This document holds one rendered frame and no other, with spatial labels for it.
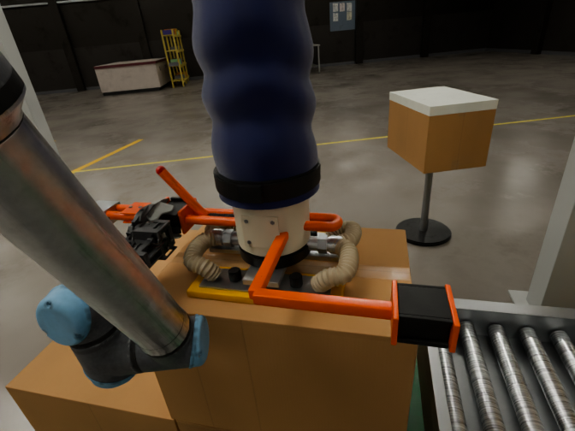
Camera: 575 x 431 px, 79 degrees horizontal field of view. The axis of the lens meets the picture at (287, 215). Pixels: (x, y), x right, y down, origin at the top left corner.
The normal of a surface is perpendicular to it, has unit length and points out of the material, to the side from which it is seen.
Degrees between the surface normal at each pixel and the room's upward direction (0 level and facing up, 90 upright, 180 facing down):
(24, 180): 101
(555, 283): 90
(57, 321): 86
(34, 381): 0
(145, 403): 0
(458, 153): 90
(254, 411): 90
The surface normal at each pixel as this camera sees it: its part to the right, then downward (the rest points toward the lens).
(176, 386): -0.22, 0.47
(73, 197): 0.99, -0.04
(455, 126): 0.12, 0.45
